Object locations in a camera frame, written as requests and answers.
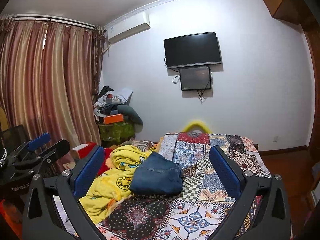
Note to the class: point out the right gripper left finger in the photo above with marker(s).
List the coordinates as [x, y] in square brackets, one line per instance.
[41, 219]

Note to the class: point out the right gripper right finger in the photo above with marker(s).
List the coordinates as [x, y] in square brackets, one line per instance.
[272, 220]

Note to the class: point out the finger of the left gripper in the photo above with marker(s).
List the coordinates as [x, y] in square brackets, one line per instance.
[38, 142]

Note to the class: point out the blue denim jacket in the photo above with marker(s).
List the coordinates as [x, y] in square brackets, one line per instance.
[157, 176]

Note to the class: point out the red and white box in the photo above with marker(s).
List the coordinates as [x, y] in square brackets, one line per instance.
[81, 151]

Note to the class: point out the yellow duck print blanket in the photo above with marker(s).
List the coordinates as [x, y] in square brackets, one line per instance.
[113, 186]

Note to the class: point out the red plush toy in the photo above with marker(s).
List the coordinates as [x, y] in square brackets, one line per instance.
[104, 167]

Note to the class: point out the pink striped curtain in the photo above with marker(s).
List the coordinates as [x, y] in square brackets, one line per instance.
[49, 77]

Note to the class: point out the green covered side table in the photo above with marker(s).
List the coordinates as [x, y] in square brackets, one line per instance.
[116, 133]

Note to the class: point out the colourful patchwork bedspread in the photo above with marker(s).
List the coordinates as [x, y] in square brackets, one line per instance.
[203, 203]

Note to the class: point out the clutter pile on table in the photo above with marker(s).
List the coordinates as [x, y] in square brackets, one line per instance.
[106, 102]

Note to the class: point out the orange box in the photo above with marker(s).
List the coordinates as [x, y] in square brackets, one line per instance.
[111, 119]

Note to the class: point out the dark green cushion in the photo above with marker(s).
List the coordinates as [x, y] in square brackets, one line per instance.
[131, 113]

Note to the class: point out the yellow headboard cushion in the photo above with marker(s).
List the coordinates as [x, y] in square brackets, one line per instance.
[196, 125]

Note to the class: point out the white air conditioner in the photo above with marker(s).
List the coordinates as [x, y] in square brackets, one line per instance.
[119, 30]

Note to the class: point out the small black wall monitor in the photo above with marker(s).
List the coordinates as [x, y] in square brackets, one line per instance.
[195, 78]

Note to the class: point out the wall mounted black television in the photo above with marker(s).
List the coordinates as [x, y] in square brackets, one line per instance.
[192, 50]

